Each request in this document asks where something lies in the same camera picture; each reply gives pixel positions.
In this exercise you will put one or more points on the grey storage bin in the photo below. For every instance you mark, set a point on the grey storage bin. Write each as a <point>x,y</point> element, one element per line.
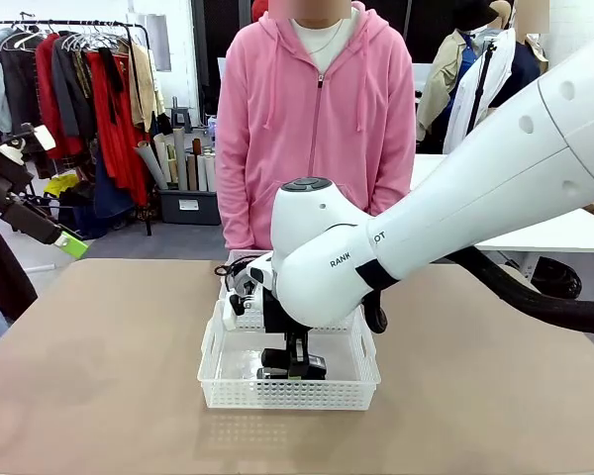
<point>188,208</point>

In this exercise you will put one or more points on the black metal clothes rack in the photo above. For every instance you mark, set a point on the black metal clothes rack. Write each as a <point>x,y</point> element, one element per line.
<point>79,23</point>

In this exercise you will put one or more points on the dark brown cloth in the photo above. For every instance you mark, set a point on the dark brown cloth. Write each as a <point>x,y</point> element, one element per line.
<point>5,277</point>

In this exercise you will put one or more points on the dark charcoal hanging garment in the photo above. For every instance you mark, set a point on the dark charcoal hanging garment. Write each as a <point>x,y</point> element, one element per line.
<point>20,89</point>

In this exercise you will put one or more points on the black tripod pole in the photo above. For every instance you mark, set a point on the black tripod pole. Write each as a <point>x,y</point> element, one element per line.
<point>480,94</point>

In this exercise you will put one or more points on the grey hanging jacket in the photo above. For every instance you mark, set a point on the grey hanging jacket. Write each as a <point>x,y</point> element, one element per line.
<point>71,94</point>

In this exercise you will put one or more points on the large white perforated plastic basket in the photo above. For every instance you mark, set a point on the large white perforated plastic basket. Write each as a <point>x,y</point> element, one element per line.
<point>287,396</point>

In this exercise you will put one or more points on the navy blue garment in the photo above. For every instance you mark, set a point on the navy blue garment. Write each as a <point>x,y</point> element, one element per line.
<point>110,198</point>

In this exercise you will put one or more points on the small white perforated plastic basket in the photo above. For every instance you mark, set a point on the small white perforated plastic basket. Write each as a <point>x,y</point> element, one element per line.
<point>346,324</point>

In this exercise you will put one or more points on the grey slanted paper roll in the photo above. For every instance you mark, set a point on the grey slanted paper roll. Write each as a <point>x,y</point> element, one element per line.
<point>151,163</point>

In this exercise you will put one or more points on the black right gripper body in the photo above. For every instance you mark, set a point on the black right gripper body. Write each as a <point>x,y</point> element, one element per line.
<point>279,316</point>

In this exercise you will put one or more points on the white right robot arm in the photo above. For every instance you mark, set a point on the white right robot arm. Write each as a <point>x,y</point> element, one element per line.
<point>475,188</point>

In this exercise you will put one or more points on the beige hanging jacket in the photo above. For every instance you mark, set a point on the beige hanging jacket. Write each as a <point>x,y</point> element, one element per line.
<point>143,84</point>

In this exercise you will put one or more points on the red hanging dress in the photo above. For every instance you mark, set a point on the red hanging dress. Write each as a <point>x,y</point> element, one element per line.
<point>124,148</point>

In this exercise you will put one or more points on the person in pink hoodie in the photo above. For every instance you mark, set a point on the person in pink hoodie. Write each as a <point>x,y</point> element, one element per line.
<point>277,123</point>

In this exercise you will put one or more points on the black hanging scarf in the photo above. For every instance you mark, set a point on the black hanging scarf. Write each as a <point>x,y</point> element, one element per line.
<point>111,79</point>

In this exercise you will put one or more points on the red round cap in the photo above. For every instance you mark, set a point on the red round cap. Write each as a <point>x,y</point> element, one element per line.
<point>260,7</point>

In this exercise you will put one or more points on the mannequin in navy clothes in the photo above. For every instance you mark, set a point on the mannequin in navy clothes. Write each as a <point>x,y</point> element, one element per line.
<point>522,69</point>

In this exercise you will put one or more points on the white lab coat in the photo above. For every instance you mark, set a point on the white lab coat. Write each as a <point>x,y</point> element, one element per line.
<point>467,104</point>

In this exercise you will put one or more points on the tall grey cardboard tube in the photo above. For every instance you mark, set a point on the tall grey cardboard tube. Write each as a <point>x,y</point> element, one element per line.
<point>180,158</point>

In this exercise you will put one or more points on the mannequin in beige coat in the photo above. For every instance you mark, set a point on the mannequin in beige coat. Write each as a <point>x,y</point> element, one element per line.
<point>443,79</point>

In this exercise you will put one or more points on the black stapler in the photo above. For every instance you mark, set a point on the black stapler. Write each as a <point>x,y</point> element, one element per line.
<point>272,358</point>

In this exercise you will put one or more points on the yellow cloth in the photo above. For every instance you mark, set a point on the yellow cloth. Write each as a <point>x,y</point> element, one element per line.
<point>62,184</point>

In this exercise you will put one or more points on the red hanging jacket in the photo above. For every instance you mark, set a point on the red hanging jacket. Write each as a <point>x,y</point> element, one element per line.
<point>49,99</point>

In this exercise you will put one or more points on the black step stool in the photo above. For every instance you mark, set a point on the black step stool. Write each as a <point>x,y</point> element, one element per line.
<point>180,114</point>

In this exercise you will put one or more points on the black green-tipped right gripper finger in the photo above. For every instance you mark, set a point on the black green-tipped right gripper finger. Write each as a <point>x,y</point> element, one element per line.
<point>302,356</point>
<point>289,353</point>

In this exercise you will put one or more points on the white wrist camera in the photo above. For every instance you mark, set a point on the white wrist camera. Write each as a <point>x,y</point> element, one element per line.
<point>257,269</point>
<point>39,136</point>

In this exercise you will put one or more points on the white background table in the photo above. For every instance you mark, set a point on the white background table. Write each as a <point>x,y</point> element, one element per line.
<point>549,232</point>

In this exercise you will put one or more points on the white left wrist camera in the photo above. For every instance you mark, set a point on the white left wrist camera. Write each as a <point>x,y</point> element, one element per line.
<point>39,136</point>

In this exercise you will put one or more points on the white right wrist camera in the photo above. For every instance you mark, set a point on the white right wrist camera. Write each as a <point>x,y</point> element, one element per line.
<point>257,269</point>

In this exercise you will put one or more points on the brown cardboard tube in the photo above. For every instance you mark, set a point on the brown cardboard tube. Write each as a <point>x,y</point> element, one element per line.
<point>197,165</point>

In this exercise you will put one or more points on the white cardboard tube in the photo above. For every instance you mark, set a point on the white cardboard tube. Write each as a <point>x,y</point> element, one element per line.
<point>210,173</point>

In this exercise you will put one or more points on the cream paper roll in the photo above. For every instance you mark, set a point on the cream paper roll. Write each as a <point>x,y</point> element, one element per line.
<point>164,158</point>

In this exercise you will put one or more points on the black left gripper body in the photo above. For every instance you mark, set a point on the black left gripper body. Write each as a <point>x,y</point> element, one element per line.
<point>0,178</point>

